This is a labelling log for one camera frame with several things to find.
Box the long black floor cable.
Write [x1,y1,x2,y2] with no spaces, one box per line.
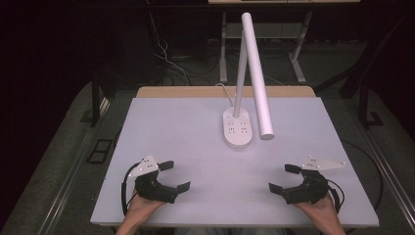
[340,139,385,212]

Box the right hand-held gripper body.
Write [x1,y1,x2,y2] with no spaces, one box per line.
[283,155,346,206]

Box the person's left hand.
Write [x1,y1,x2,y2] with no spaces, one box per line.
[124,191,166,225]

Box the black floor frame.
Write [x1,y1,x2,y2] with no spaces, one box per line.
[85,138,115,165]

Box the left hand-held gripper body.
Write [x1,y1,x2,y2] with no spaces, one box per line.
[127,155,180,205]

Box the thin white cable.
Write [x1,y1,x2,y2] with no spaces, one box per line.
[145,0,192,86]

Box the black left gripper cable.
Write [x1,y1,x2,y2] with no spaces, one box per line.
[120,162,142,217]

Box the white desk lamp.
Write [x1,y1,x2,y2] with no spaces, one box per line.
[222,12,276,151]

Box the white foam board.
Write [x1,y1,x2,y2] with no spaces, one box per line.
[90,96,381,228]

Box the person's right hand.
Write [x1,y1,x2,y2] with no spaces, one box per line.
[293,191,341,226]

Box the black metal stand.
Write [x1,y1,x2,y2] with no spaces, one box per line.
[357,76,385,130]

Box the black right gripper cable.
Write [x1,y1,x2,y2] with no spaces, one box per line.
[327,178,346,215]

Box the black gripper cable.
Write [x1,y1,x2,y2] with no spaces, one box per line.
[120,162,142,217]
[327,178,346,215]

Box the aluminium rail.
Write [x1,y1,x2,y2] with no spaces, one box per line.
[345,100,415,231]
[38,97,111,235]

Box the white lamp cable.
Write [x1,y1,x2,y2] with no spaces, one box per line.
[214,82,236,108]

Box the wooden table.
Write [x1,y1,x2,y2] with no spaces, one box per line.
[135,85,317,99]

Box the grey metal desk frame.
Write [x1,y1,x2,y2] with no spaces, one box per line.
[218,10,308,85]

